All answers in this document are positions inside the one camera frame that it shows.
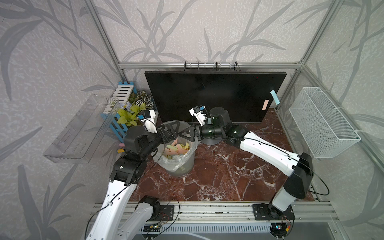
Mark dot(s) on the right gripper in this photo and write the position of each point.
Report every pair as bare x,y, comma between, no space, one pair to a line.
192,138

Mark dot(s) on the green artificial plant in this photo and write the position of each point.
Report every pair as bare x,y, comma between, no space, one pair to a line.
130,110

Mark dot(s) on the white wire mesh basket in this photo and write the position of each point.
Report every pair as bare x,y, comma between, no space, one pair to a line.
325,129

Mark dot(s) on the clear plastic tray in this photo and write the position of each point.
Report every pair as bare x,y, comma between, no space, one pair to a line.
79,140

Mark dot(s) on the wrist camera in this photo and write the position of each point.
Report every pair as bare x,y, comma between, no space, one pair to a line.
147,117
198,112

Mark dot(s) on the small circuit board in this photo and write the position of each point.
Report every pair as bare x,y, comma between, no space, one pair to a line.
152,228

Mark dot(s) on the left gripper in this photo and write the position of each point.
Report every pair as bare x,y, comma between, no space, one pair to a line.
171,135

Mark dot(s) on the black wire rack behind monitor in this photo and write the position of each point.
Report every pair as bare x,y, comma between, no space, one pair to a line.
214,66

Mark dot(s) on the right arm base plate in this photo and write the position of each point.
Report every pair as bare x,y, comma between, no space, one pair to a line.
267,212

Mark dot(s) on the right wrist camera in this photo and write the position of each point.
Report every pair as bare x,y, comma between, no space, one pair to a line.
198,112

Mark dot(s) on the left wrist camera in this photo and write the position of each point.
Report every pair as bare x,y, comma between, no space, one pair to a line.
147,117

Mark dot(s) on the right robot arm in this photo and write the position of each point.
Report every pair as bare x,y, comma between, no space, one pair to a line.
298,168

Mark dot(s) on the mesh trash bin with bag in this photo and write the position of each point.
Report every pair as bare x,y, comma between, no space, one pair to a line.
177,165

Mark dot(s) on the round grey monitor stand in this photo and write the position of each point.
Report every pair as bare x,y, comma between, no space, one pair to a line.
211,141

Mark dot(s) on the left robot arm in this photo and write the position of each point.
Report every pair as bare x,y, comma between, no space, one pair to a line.
126,174

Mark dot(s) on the blue sticky note right edge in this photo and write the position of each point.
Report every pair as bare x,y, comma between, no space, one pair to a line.
275,97

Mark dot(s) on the blue white picket planter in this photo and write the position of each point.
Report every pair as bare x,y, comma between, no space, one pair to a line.
120,97

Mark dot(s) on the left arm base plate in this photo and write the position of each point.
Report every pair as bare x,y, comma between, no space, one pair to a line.
165,214

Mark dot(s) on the black computer monitor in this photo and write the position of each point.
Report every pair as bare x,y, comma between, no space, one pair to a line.
242,94

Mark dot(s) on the yellow purple toy tools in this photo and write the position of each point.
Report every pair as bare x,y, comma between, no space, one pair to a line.
121,148

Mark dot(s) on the pink sticky note right side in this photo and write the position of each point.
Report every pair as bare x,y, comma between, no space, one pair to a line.
265,105

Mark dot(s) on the aluminium front rail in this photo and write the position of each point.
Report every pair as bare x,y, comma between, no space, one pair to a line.
242,212

